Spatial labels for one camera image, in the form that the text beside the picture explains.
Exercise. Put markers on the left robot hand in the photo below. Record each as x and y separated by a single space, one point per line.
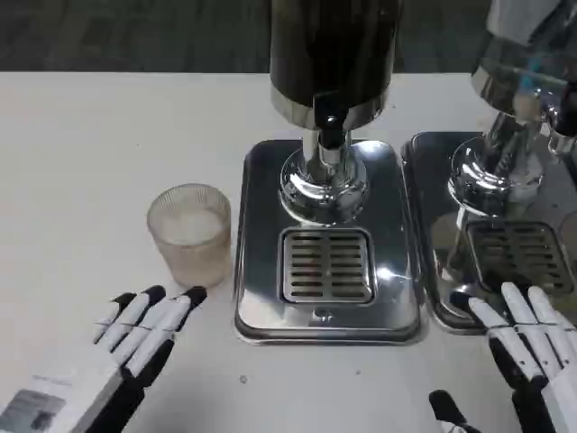
135 331

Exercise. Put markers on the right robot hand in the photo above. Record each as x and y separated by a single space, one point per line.
527 343

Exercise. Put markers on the steel drip tray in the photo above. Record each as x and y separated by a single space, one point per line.
326 252
496 243

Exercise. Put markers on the clear ribbed glass cup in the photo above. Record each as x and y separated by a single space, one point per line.
189 234

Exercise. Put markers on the clear drink dispenser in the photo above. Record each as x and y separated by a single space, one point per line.
509 122

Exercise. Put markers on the black dispenser tap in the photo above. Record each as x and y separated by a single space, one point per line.
330 118
563 122

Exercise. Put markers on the black drink dispenser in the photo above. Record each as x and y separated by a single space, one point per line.
328 108

